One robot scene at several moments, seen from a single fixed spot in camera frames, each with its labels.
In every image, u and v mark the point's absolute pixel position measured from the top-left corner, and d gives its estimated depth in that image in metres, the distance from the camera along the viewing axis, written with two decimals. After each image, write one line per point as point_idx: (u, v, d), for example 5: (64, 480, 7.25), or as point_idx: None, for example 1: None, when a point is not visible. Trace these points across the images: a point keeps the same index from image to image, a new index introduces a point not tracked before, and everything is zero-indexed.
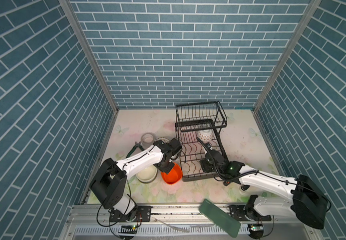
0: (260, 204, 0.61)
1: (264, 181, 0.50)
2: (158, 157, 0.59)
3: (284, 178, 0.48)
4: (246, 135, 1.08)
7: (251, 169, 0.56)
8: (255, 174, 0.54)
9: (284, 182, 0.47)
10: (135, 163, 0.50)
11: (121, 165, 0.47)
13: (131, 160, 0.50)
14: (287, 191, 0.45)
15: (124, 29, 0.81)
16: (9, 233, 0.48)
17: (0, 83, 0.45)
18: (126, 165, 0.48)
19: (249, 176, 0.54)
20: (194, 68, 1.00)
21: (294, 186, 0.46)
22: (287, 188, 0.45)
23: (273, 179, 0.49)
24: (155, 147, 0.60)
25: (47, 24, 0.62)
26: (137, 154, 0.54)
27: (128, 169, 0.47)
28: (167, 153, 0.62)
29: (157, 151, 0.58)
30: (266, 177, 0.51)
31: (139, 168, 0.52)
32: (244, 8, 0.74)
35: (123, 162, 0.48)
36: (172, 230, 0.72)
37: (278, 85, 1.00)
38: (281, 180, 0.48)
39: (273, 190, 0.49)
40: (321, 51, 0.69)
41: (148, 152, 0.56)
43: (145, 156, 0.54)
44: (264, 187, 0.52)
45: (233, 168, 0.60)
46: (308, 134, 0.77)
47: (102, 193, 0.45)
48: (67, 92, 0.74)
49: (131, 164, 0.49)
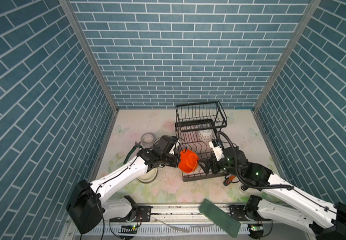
0: (266, 210, 0.61)
1: (298, 201, 0.45)
2: (141, 171, 0.54)
3: (323, 203, 0.44)
4: (246, 135, 1.08)
7: (280, 183, 0.49)
8: (289, 189, 0.47)
9: (324, 207, 0.43)
10: (111, 182, 0.46)
11: (96, 187, 0.43)
13: (107, 179, 0.46)
14: (327, 219, 0.41)
15: (124, 29, 0.81)
16: (9, 233, 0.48)
17: (0, 83, 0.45)
18: (101, 186, 0.44)
19: (280, 189, 0.48)
20: (194, 68, 1.00)
21: (335, 215, 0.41)
22: (327, 216, 0.41)
23: (310, 202, 0.44)
24: (138, 159, 0.54)
25: (47, 24, 0.62)
26: (116, 172, 0.48)
27: (103, 190, 0.43)
28: (153, 163, 0.56)
29: (139, 165, 0.53)
30: (301, 196, 0.45)
31: (118, 186, 0.48)
32: (244, 9, 0.74)
35: (98, 183, 0.44)
36: (172, 230, 0.72)
37: (278, 85, 1.00)
38: (320, 204, 0.43)
39: (305, 210, 0.45)
40: (321, 51, 0.69)
41: (128, 167, 0.51)
43: (124, 173, 0.49)
44: (295, 205, 0.46)
45: (258, 173, 0.52)
46: (308, 134, 0.77)
47: (77, 217, 0.42)
48: (67, 92, 0.74)
49: (107, 184, 0.45)
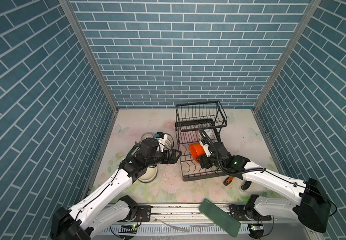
0: (261, 205, 0.61)
1: (270, 181, 0.48)
2: (125, 185, 0.52)
3: (293, 180, 0.46)
4: (246, 135, 1.08)
7: (256, 166, 0.54)
8: (261, 172, 0.52)
9: (292, 184, 0.45)
10: (93, 204, 0.43)
11: (75, 213, 0.41)
13: (88, 201, 0.44)
14: (295, 194, 0.43)
15: (124, 29, 0.81)
16: (9, 233, 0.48)
17: (0, 83, 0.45)
18: (82, 211, 0.42)
19: (254, 173, 0.52)
20: (194, 68, 0.98)
21: (303, 190, 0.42)
22: (295, 191, 0.44)
23: (280, 180, 0.47)
24: (122, 172, 0.52)
25: (47, 24, 0.62)
26: (98, 190, 0.46)
27: (84, 215, 0.41)
28: (138, 173, 0.54)
29: (122, 179, 0.50)
30: (274, 177, 0.49)
31: (102, 206, 0.46)
32: (244, 9, 0.74)
35: (78, 208, 0.42)
36: (172, 230, 0.72)
37: (278, 85, 1.00)
38: (289, 182, 0.46)
39: (279, 191, 0.48)
40: (321, 51, 0.69)
41: (110, 184, 0.48)
43: (105, 191, 0.46)
44: (269, 186, 0.50)
45: (237, 163, 0.58)
46: (308, 134, 0.77)
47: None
48: (67, 92, 0.74)
49: (88, 208, 0.42)
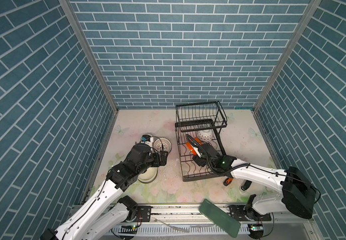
0: (258, 203, 0.61)
1: (255, 174, 0.51)
2: (113, 198, 0.49)
3: (274, 170, 0.48)
4: (246, 135, 1.08)
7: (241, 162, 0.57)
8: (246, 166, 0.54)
9: (274, 173, 0.47)
10: (79, 222, 0.42)
11: (60, 234, 0.40)
13: (74, 219, 0.42)
14: (277, 183, 0.45)
15: (124, 30, 0.81)
16: (9, 233, 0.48)
17: (0, 83, 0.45)
18: (68, 231, 0.40)
19: (240, 169, 0.55)
20: (194, 68, 1.00)
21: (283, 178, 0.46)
22: (277, 180, 0.45)
23: (263, 172, 0.49)
24: (109, 183, 0.49)
25: (47, 24, 0.62)
26: (83, 206, 0.44)
27: (70, 236, 0.39)
28: (128, 181, 0.50)
29: (109, 192, 0.47)
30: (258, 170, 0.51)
31: (90, 222, 0.44)
32: (244, 9, 0.74)
35: (63, 229, 0.40)
36: (172, 230, 0.72)
37: (278, 85, 1.00)
38: (271, 172, 0.48)
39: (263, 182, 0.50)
40: (321, 51, 0.69)
41: (97, 198, 0.46)
43: (92, 207, 0.44)
44: (254, 180, 0.53)
45: (225, 162, 0.60)
46: (308, 134, 0.77)
47: None
48: (67, 92, 0.74)
49: (74, 227, 0.41)
